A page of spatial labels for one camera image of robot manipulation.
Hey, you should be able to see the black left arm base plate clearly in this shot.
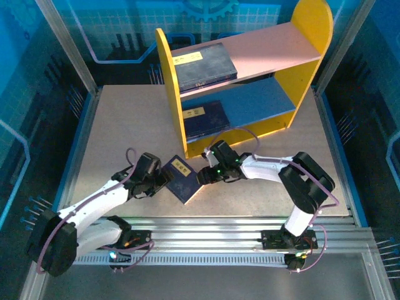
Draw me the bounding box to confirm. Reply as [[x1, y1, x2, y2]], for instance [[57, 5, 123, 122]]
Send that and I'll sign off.
[[94, 229, 153, 251]]

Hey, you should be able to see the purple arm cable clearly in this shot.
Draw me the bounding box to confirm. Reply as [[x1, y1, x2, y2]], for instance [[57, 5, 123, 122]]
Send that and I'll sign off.
[[209, 127, 341, 274], [36, 147, 156, 274]]

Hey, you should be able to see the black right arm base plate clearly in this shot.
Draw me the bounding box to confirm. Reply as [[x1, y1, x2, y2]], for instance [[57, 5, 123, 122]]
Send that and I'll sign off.
[[260, 229, 318, 251]]

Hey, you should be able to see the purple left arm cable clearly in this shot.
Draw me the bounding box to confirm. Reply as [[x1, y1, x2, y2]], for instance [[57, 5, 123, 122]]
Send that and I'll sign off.
[[36, 147, 156, 274]]

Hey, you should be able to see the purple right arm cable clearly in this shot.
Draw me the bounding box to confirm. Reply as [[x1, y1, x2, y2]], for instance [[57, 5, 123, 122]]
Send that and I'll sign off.
[[209, 127, 341, 274]]

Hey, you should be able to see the aluminium table side rail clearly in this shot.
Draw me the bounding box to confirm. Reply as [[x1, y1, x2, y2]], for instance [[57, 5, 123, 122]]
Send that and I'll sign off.
[[61, 86, 104, 218], [313, 87, 360, 226]]

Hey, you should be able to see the aluminium frame post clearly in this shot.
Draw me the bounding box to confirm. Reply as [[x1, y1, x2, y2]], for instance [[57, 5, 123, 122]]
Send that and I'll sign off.
[[34, 0, 98, 94], [313, 0, 376, 93]]

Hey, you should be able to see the black connector box with LED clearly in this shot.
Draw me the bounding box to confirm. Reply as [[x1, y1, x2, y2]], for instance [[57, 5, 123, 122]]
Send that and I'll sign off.
[[286, 251, 310, 273], [107, 248, 133, 273]]

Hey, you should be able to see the grey slotted cable duct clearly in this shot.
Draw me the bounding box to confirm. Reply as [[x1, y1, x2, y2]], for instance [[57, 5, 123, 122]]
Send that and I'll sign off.
[[49, 252, 290, 268]]

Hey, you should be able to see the yellow pink blue bookshelf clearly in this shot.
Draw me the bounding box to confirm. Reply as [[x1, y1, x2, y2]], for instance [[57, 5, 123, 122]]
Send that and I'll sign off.
[[155, 0, 334, 160]]

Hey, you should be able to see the aluminium mounting rail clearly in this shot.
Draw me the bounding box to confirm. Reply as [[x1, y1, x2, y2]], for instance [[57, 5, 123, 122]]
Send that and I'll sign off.
[[36, 214, 376, 253]]

